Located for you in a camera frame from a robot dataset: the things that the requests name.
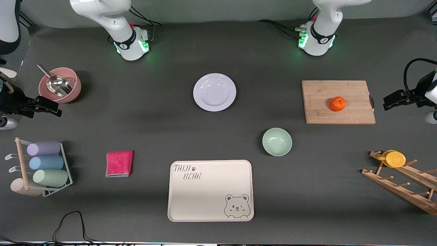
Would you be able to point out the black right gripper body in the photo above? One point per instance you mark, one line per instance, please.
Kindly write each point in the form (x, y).
(11, 101)

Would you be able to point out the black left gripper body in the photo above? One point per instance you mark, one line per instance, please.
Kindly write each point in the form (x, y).
(418, 91)

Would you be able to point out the orange fruit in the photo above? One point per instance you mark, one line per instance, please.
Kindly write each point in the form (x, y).
(337, 104)

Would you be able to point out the white round plate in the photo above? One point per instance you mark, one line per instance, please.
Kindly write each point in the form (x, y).
(214, 92)

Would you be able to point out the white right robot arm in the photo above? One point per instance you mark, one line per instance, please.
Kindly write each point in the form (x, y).
(102, 13)

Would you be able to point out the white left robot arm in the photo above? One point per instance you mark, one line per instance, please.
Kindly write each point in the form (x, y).
(321, 34)

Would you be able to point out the metal scoop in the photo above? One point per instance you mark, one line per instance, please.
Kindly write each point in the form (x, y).
(58, 85)

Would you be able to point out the pink bowl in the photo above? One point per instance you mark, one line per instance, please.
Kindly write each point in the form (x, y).
(75, 92)

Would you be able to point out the white curved object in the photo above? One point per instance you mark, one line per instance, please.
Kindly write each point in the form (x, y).
(7, 72)

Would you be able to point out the purple cup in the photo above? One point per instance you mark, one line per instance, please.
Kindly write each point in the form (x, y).
(43, 148)

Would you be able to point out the blue cup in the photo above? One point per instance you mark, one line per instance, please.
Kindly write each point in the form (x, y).
(46, 162)

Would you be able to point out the yellow cup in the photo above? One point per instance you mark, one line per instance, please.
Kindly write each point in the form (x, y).
(395, 159)

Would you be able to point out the green cup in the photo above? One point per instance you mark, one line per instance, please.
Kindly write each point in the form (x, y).
(50, 178)

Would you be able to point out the wooden cutting board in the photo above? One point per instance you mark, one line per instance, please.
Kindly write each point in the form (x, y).
(327, 112)

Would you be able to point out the beige cup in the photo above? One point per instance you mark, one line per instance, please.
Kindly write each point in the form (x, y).
(17, 186)

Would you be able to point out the pink folded cloth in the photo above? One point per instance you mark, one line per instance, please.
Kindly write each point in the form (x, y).
(118, 164)

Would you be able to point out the wooden peg drying rack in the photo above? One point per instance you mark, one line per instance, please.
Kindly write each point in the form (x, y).
(403, 191)

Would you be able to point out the pale green bowl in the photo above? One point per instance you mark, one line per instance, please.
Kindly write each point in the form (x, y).
(277, 141)

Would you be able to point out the cream tray with bear print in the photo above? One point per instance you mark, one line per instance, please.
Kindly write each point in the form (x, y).
(208, 194)

